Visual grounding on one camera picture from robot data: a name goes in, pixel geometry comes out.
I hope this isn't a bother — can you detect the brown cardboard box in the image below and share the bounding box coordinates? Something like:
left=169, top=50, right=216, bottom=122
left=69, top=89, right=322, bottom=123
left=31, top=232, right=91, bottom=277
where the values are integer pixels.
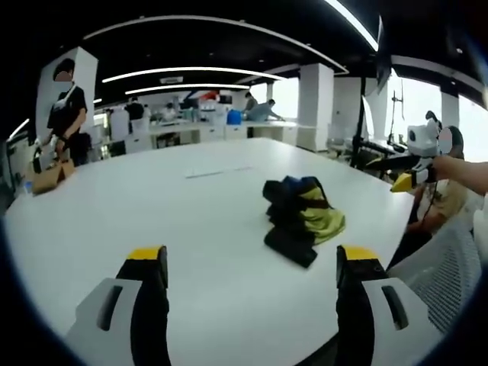
left=31, top=159, right=76, bottom=196

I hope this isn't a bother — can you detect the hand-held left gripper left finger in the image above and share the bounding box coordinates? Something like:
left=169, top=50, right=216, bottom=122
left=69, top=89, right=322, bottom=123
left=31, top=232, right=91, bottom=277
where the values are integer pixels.
left=63, top=245, right=171, bottom=366

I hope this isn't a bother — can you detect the black yellow blue garment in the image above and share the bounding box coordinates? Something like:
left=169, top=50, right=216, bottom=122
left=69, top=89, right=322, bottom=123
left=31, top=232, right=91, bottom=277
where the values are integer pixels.
left=262, top=175, right=347, bottom=269

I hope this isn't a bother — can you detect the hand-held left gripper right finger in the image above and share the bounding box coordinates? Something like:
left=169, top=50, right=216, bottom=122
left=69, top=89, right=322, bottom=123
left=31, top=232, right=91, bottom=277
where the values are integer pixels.
left=335, top=245, right=444, bottom=366

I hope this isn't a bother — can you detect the white mesh chair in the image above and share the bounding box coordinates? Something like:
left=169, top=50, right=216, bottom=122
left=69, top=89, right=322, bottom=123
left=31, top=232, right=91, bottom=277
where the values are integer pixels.
left=386, top=216, right=483, bottom=335

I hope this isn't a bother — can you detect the white square pillar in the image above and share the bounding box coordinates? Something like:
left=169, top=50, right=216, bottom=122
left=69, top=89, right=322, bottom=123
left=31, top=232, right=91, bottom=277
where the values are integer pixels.
left=297, top=63, right=336, bottom=152

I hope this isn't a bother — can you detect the white long counter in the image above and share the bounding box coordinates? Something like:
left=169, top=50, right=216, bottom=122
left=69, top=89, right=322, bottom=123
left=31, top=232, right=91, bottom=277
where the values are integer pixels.
left=124, top=119, right=318, bottom=154

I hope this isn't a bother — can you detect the ceiling light strip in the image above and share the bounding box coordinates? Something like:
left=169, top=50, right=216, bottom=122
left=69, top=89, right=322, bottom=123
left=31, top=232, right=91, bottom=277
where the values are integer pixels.
left=101, top=66, right=287, bottom=85
left=323, top=0, right=380, bottom=53
left=124, top=82, right=251, bottom=96

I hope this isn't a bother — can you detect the black tripod stand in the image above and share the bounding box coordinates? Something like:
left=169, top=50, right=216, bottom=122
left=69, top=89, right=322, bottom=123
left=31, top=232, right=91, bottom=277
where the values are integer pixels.
left=349, top=75, right=369, bottom=169

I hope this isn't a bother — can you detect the blue container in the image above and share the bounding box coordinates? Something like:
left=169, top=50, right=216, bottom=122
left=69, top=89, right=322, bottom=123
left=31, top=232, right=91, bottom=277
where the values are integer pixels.
left=226, top=108, right=246, bottom=126

